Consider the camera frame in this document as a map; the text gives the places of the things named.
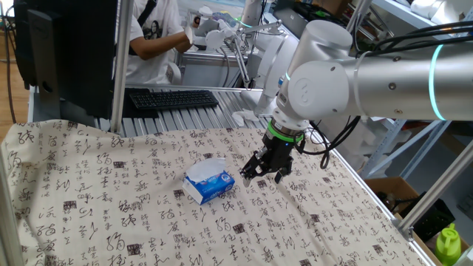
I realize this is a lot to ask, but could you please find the black computer monitor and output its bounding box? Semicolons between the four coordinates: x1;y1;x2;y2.
13;0;119;120

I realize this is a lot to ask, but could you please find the white chair backrest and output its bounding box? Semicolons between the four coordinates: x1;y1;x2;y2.
165;61;183;86

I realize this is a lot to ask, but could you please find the person in printed white T-shirt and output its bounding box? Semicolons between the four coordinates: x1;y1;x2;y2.
125;0;195;85

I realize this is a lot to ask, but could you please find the grey metal workbench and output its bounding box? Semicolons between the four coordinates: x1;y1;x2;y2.
176;50;259;89

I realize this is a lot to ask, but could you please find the beige calligraphy tablecloth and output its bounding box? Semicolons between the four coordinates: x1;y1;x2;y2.
0;118;429;266

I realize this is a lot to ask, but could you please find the blue tissue pack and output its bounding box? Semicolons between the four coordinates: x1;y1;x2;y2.
182;170;236;206

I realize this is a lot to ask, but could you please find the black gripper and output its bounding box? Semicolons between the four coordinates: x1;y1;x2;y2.
240;133;296;188

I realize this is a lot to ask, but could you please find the black keyboard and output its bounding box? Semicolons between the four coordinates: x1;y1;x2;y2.
128;89;220;111

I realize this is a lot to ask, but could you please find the white napkin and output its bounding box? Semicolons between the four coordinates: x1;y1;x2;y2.
186;157;227;184

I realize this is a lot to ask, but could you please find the green flange ring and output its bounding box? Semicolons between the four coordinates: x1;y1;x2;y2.
267;118;305;143

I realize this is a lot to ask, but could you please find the crumpled white tissue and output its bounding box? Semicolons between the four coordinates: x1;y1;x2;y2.
231;109;260;127

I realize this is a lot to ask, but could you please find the open cardboard box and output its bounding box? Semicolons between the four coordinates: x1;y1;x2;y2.
364;176;421;215

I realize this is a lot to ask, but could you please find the black plastic crate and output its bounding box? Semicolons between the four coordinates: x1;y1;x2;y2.
400;198;456;243

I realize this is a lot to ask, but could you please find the aluminium frame post with bracket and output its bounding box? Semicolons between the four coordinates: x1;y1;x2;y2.
391;139;473;242

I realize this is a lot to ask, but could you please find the green plastic bottle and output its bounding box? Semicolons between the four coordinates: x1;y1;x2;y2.
435;222;462;266

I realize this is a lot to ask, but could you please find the grey metal shelf rack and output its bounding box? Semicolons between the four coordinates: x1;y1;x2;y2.
345;0;473;180

